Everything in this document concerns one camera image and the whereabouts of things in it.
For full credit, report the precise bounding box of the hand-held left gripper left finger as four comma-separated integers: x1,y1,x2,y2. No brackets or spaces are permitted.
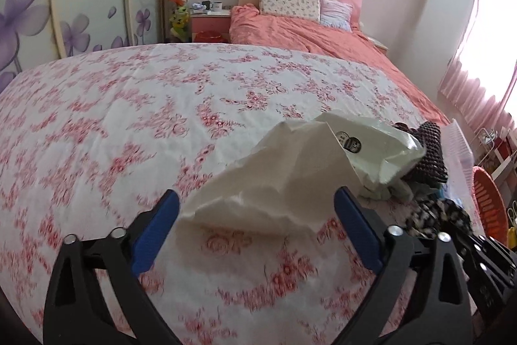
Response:
42,189,182,345

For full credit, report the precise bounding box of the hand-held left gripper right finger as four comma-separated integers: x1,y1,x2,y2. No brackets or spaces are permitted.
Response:
333,186,475,345

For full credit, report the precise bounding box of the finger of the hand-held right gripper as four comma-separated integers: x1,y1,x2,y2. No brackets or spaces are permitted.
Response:
458,232,517,315

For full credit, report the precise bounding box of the white plastic bag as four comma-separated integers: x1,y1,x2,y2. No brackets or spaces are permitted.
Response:
178,121,352,236

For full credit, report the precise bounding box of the orange plastic basket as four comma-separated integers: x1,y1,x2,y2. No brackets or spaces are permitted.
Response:
472,166,510,249

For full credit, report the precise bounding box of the black and white patterned wrapper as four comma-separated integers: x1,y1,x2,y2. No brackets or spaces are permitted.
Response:
408,197,473,238

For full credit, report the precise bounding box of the floral pink bedsheet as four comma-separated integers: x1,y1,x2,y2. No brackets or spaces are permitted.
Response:
0,43,477,345

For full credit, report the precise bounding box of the clear plastic storage box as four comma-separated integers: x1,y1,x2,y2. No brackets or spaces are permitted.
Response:
440,119,485,232

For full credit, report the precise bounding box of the pink curtain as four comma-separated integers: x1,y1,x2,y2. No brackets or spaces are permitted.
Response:
438,0,517,127

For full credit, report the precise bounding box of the salmon duvet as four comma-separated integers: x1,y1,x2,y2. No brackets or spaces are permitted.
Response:
229,3,451,125

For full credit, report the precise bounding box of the red bowl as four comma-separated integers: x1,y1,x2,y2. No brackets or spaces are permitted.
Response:
194,30,227,43

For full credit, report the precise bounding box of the pink nightstand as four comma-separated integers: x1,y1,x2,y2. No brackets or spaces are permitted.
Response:
190,7,233,43

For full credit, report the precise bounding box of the green plush toy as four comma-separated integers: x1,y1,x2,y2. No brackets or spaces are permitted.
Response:
170,5,191,36

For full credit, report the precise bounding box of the striped pink pillow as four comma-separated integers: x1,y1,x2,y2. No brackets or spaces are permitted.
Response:
320,0,354,31

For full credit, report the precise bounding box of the floral white pillow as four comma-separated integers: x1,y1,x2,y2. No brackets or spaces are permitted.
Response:
258,0,322,22

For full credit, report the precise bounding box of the white wire rack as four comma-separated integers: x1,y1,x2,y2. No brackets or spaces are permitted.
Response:
477,127,517,184

